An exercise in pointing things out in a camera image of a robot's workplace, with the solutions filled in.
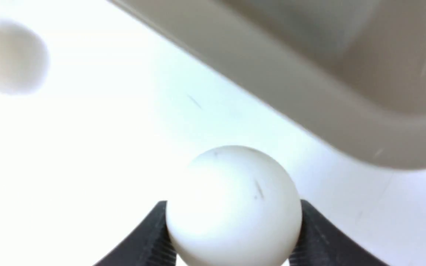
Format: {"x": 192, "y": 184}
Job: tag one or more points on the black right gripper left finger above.
{"x": 147, "y": 245}

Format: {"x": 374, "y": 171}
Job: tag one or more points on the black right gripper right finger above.
{"x": 322, "y": 244}

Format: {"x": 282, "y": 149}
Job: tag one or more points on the white plain ball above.
{"x": 234, "y": 206}
{"x": 24, "y": 59}

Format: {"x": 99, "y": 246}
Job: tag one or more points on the tan plastic storage bin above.
{"x": 351, "y": 72}

